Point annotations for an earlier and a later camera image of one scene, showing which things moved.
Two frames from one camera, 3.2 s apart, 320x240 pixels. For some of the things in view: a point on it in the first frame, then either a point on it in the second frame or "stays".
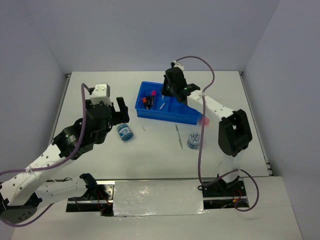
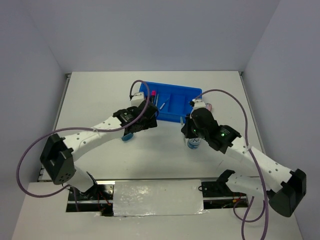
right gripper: x=164 y=91 -> x=186 y=128
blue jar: x=194 y=140 stays
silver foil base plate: x=157 y=198 stays
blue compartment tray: x=165 y=108 stays
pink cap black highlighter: x=153 y=93 stays
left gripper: x=123 y=116 -> x=150 y=123
